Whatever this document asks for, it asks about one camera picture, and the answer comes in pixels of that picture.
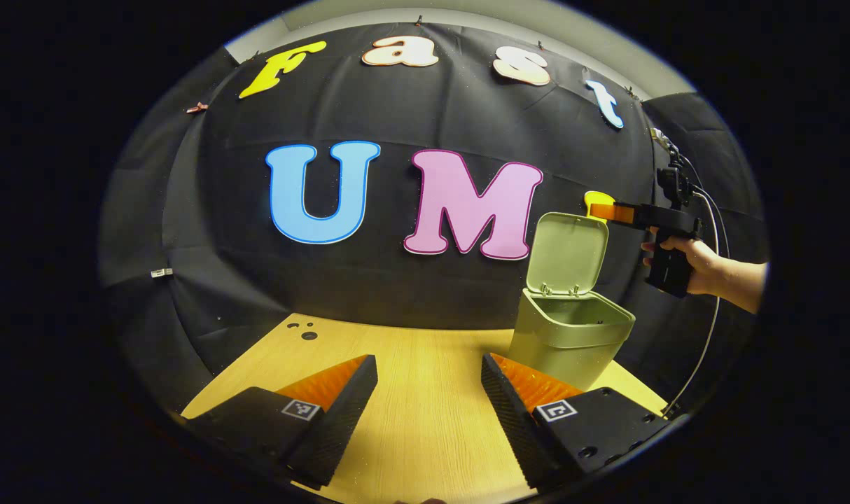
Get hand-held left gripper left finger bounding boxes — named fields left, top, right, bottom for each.
left=183, top=355, right=379, bottom=491

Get black backdrop cloth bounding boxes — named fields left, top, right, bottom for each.
left=99, top=21, right=769, bottom=421

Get wooden desktop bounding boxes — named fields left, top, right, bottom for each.
left=180, top=313, right=671, bottom=504

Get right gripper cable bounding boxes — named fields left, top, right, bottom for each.
left=663, top=150, right=730, bottom=419

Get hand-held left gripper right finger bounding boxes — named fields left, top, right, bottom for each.
left=481, top=353, right=688, bottom=491

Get green desktop garbage bin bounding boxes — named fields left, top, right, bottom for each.
left=507, top=212, right=636, bottom=391

